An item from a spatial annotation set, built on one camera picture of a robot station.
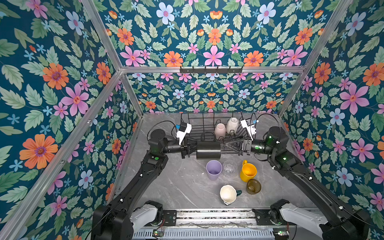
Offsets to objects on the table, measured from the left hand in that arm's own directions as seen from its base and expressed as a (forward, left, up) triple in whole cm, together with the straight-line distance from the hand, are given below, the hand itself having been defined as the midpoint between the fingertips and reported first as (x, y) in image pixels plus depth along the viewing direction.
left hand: (203, 144), depth 62 cm
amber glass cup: (-9, -28, -33) cm, 44 cm away
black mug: (-4, -2, +2) cm, 5 cm away
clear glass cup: (+2, -16, -33) cm, 37 cm away
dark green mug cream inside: (-13, -12, -29) cm, 34 cm away
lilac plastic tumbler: (+1, -6, -29) cm, 29 cm away
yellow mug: (-1, -27, -32) cm, 41 cm away
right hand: (0, -10, 0) cm, 10 cm away
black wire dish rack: (+40, -2, -32) cm, 51 cm away
